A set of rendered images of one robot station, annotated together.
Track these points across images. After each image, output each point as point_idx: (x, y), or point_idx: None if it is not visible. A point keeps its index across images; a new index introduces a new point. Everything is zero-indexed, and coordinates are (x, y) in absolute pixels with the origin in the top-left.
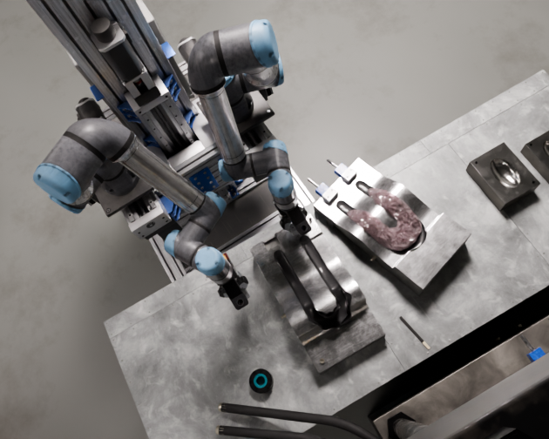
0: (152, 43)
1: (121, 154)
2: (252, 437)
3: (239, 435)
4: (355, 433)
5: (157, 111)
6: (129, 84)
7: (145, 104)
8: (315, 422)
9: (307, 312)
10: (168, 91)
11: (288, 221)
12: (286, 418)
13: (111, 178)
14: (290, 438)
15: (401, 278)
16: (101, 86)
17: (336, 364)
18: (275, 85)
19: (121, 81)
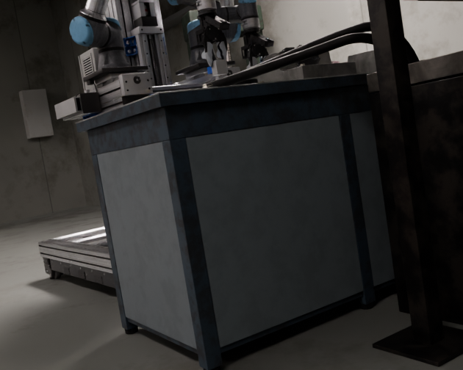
0: (156, 6)
1: None
2: (243, 73)
3: (229, 75)
4: (344, 29)
5: (151, 44)
6: (141, 1)
7: (147, 26)
8: (305, 45)
9: None
10: (162, 26)
11: (255, 52)
12: (276, 56)
13: (113, 47)
14: (284, 56)
15: (358, 71)
16: (119, 15)
17: (317, 76)
18: (235, 31)
19: (137, 1)
